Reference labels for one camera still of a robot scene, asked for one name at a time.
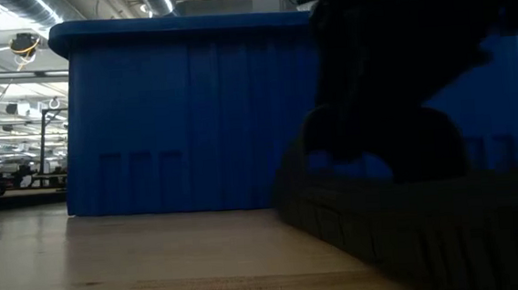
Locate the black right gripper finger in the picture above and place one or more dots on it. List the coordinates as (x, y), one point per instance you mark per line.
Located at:
(343, 111)
(419, 79)

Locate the black rubber slide sandal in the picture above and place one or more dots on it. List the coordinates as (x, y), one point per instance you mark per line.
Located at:
(429, 224)

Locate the large blue plastic bin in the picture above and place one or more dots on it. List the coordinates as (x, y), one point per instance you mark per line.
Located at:
(184, 123)

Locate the black floor stand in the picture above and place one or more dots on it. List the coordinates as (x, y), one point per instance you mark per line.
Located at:
(43, 142)

